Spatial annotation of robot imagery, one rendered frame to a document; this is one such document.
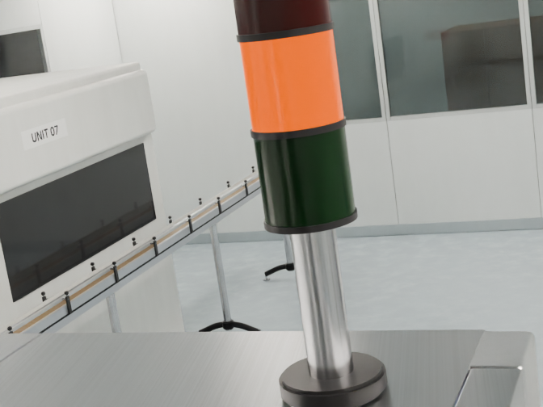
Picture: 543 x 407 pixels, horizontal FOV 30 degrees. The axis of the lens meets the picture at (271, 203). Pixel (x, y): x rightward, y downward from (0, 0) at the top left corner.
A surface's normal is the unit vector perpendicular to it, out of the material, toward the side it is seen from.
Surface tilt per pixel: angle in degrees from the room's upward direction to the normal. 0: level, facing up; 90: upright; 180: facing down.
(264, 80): 90
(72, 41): 90
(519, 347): 0
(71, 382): 0
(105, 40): 90
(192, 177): 90
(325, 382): 0
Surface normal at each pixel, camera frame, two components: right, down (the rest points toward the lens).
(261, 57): -0.55, 0.25
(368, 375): -0.14, -0.97
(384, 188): -0.34, 0.25
